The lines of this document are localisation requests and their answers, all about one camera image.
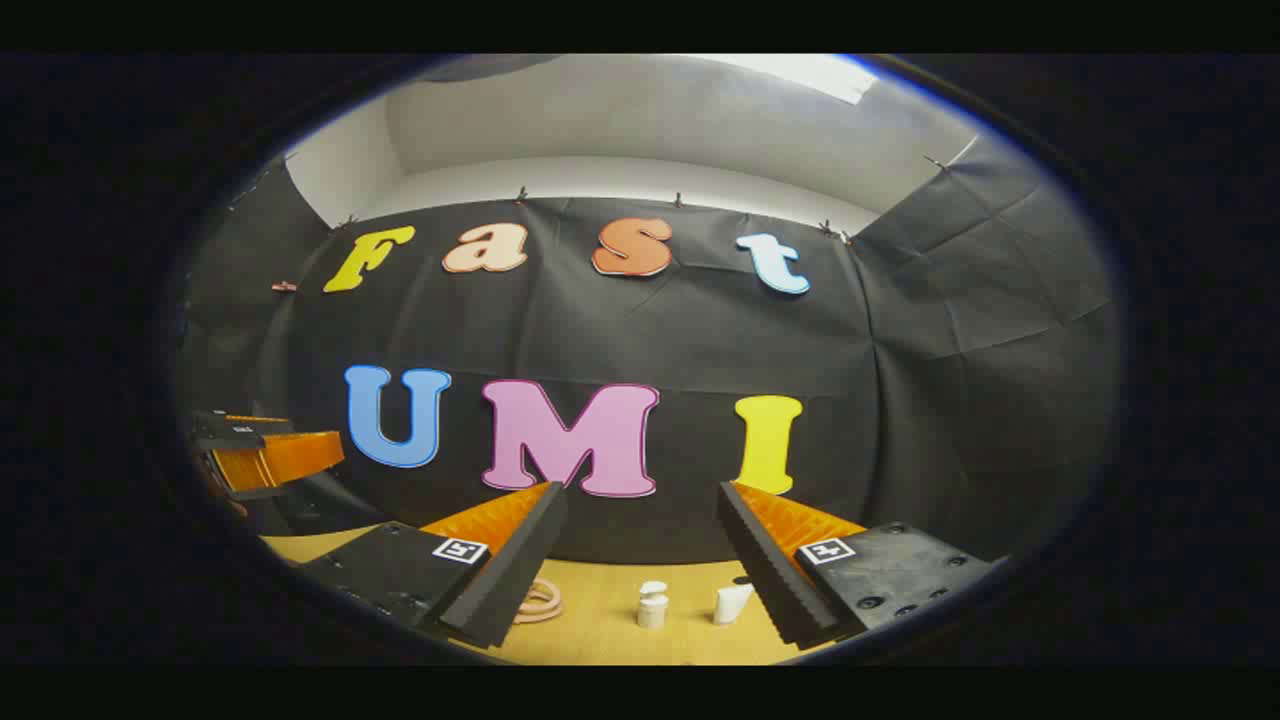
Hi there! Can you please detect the pink suitcase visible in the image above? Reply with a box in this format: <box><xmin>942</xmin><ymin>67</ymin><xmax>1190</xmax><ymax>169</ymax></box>
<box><xmin>510</xmin><ymin>578</ymin><xmax>565</xmax><ymax>627</ymax></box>

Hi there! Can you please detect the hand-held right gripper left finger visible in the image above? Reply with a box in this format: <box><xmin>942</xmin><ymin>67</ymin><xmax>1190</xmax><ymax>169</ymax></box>
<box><xmin>298</xmin><ymin>481</ymin><xmax>569</xmax><ymax>650</ymax></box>

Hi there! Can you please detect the white squeeze tube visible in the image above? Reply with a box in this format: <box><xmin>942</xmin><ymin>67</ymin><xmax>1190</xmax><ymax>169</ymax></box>
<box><xmin>712</xmin><ymin>583</ymin><xmax>757</xmax><ymax>628</ymax></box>

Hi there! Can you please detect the black backdrop cloth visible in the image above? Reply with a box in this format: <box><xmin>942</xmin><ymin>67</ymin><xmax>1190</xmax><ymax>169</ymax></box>
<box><xmin>175</xmin><ymin>135</ymin><xmax>1121</xmax><ymax>566</ymax></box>

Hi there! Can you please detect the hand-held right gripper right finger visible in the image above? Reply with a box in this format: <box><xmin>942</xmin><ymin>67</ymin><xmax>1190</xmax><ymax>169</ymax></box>
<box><xmin>717</xmin><ymin>481</ymin><xmax>996</xmax><ymax>649</ymax></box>

